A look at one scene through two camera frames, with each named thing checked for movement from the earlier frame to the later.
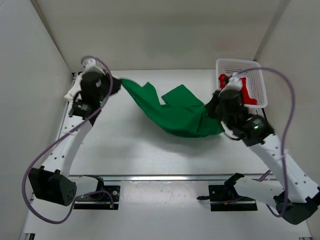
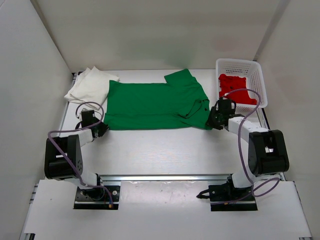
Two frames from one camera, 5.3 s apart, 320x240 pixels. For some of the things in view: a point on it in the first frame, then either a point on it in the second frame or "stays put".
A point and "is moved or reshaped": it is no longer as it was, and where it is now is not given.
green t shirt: [179, 109] is moved or reshaped
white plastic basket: [252, 71] stays put
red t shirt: [245, 96] stays put
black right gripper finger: [211, 107] → [213, 119]
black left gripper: [116, 85] → [104, 128]
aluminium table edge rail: [81, 178] stays put
